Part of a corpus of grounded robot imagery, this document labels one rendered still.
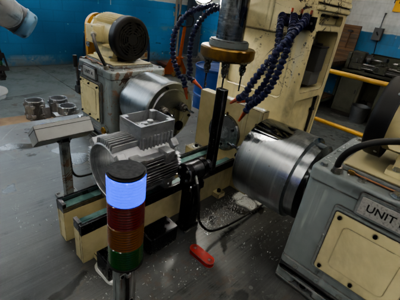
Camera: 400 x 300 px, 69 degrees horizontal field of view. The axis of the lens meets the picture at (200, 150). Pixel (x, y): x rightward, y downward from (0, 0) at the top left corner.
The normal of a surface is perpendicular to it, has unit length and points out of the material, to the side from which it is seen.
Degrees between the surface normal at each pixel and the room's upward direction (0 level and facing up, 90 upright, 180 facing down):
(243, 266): 0
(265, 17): 90
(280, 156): 51
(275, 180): 81
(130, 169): 0
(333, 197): 89
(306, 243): 89
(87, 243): 90
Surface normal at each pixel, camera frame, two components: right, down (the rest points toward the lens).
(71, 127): 0.64, -0.22
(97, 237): 0.71, 0.40
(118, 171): 0.12, -0.88
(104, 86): -0.69, 0.24
